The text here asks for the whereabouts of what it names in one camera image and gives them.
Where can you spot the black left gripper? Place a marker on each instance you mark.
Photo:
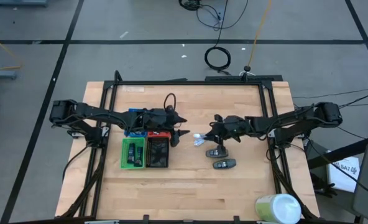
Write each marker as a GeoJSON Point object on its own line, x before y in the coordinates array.
{"type": "Point", "coordinates": [159, 119]}

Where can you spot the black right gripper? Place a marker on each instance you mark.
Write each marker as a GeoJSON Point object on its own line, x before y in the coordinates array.
{"type": "Point", "coordinates": [235, 127]}

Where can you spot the grey Dove deodorant roll-on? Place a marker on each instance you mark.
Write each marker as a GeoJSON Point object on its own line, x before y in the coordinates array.
{"type": "Point", "coordinates": [224, 163]}
{"type": "Point", "coordinates": [213, 153]}

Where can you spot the dark blue travel tube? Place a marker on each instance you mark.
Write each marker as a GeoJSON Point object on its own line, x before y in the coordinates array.
{"type": "Point", "coordinates": [139, 156]}
{"type": "Point", "coordinates": [131, 154]}

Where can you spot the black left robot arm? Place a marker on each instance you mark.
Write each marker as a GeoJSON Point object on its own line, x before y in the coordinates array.
{"type": "Point", "coordinates": [94, 113]}

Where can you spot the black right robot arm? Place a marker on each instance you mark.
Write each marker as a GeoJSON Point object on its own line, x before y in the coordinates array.
{"type": "Point", "coordinates": [296, 121]}

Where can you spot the red plastic basket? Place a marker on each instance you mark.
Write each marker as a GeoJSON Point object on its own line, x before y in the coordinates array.
{"type": "Point", "coordinates": [159, 134]}

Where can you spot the black plastic basket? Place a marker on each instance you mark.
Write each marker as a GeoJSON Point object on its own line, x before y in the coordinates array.
{"type": "Point", "coordinates": [147, 152]}

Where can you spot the blue plastic basket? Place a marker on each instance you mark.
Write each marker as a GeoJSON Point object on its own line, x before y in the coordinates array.
{"type": "Point", "coordinates": [135, 134]}

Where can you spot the green plastic basket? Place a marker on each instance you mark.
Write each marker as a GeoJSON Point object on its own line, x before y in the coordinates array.
{"type": "Point", "coordinates": [124, 155]}

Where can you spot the clear tape label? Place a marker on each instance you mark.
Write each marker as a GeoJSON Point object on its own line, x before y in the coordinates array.
{"type": "Point", "coordinates": [133, 88]}

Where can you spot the black flat floor plate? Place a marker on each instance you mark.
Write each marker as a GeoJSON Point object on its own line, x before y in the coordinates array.
{"type": "Point", "coordinates": [264, 77]}

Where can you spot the black table clamp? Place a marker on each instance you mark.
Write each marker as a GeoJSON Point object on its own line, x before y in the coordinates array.
{"type": "Point", "coordinates": [236, 219]}
{"type": "Point", "coordinates": [145, 219]}

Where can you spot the green canister white lid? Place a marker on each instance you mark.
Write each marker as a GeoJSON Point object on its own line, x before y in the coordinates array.
{"type": "Point", "coordinates": [278, 210]}

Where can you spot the silver aluminium bar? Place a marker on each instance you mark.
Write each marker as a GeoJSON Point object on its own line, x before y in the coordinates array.
{"type": "Point", "coordinates": [101, 222]}

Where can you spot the white cardboard box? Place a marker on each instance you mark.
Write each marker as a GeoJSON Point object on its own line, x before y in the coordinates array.
{"type": "Point", "coordinates": [342, 174]}

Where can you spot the grey stand base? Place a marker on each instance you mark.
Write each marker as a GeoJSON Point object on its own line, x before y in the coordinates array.
{"type": "Point", "coordinates": [0, 74]}

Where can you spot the black aluminium rig frame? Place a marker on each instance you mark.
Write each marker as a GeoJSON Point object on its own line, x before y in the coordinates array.
{"type": "Point", "coordinates": [187, 83]}

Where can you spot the black frame corner brace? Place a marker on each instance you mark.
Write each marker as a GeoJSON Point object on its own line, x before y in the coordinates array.
{"type": "Point", "coordinates": [118, 77]}

